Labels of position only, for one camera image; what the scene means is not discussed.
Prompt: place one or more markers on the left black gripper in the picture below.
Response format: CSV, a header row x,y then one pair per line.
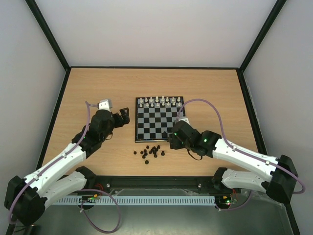
x,y
126,117

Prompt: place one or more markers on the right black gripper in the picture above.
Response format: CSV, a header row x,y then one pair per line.
x,y
173,142

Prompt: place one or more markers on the black chess king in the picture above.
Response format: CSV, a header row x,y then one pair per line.
x,y
164,135

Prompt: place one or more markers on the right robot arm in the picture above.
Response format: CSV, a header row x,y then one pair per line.
x,y
276,177

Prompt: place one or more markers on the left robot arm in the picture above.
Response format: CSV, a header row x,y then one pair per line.
x,y
27,198

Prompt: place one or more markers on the right circuit board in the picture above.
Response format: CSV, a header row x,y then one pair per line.
x,y
228,199

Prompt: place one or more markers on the circuit board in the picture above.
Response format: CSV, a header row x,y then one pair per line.
x,y
228,199
89,198

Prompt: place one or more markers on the left circuit board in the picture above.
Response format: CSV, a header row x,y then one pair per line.
x,y
89,198

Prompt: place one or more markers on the black and silver chessboard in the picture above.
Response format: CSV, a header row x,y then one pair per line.
x,y
150,122

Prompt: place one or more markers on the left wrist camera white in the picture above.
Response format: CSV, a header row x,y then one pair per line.
x,y
105,104

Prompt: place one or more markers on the black aluminium rail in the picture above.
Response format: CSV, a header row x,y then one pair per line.
x,y
161,182

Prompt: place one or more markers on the white slotted cable duct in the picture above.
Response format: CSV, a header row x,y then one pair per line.
x,y
143,201

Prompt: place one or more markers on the black frame post left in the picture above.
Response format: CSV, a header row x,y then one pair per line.
x,y
35,10

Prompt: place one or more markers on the black frame post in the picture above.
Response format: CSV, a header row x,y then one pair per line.
x,y
35,10
279,4

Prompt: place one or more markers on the black frame post right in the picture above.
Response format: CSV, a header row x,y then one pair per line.
x,y
279,4

